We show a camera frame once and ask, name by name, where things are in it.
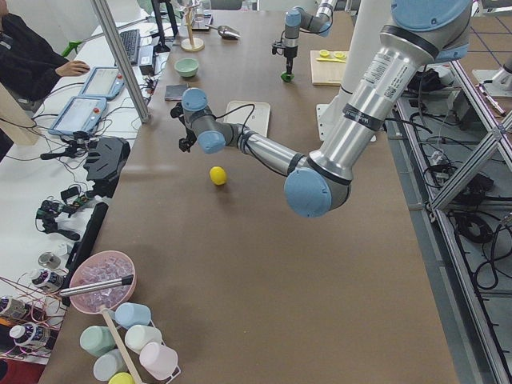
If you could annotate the person in black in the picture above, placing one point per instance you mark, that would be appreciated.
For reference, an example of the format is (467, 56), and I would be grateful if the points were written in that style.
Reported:
(29, 65)

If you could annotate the pink ribbed bowl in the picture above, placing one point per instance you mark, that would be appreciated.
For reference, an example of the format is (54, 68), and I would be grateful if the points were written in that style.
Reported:
(111, 269)

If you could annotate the black keyboard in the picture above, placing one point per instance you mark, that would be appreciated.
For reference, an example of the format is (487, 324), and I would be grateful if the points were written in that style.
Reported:
(130, 40)

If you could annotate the green lime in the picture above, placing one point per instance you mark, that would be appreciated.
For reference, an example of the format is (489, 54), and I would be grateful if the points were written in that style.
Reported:
(286, 77)

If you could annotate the bamboo cutting board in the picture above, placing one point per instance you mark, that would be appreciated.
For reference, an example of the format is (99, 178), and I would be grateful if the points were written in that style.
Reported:
(326, 73)

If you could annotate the grey folded cloth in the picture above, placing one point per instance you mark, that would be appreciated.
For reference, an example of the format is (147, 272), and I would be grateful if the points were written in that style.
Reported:
(175, 92)

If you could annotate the silver metal scoop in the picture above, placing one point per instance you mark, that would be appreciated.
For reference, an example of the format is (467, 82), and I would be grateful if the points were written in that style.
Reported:
(225, 32)

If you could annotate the yellow plastic knife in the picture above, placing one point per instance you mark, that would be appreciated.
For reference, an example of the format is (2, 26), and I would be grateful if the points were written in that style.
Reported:
(337, 60)

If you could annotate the blue teach pendant near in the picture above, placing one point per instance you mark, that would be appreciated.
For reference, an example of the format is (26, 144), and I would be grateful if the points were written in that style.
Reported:
(80, 114)

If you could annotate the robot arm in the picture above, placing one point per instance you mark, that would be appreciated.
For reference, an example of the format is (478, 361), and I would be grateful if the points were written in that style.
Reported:
(391, 41)
(297, 20)

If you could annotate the blue teach pendant far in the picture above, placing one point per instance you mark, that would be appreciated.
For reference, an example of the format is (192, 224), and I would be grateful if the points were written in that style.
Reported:
(106, 82)

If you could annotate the wooden cup tree stand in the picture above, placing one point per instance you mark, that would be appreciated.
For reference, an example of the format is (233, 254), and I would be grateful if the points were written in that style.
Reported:
(190, 43)

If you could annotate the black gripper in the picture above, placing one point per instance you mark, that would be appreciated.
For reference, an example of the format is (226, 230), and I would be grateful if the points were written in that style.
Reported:
(185, 145)
(289, 53)

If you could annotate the pastel cup rack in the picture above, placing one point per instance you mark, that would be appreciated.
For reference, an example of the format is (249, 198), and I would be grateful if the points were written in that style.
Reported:
(132, 328)

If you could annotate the white rabbit tray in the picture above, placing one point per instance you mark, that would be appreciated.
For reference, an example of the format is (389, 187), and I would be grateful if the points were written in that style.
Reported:
(256, 115)

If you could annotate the blue teach pendant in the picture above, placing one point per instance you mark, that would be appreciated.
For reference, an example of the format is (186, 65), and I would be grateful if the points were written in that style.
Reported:
(106, 82)
(80, 114)

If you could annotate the mint green bowl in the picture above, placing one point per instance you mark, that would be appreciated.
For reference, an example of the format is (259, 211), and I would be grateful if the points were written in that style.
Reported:
(186, 67)

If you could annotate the yellow lemon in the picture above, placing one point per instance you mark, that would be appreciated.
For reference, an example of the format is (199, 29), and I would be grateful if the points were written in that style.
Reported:
(218, 175)

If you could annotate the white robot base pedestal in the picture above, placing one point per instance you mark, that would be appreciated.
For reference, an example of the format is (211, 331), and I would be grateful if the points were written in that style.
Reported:
(371, 17)

